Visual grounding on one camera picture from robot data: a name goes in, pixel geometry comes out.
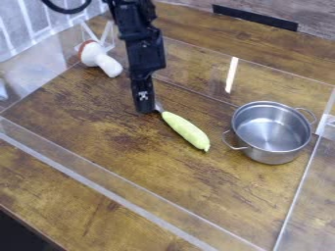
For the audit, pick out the stainless steel pot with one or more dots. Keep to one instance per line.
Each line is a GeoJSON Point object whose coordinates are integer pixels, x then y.
{"type": "Point", "coordinates": [270, 131]}

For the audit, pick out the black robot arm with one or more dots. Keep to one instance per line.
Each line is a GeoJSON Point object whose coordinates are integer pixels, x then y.
{"type": "Point", "coordinates": [132, 14]}

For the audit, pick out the black strip on table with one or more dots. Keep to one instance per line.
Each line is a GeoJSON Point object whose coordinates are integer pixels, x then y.
{"type": "Point", "coordinates": [257, 18]}

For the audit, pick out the white toy mushroom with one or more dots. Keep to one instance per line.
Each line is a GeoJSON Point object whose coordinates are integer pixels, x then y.
{"type": "Point", "coordinates": [94, 57]}

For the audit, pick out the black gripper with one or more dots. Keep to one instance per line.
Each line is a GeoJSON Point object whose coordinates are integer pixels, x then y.
{"type": "Point", "coordinates": [146, 53]}

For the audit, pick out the clear acrylic stand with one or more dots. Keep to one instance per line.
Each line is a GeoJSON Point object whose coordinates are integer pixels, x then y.
{"type": "Point", "coordinates": [104, 39]}

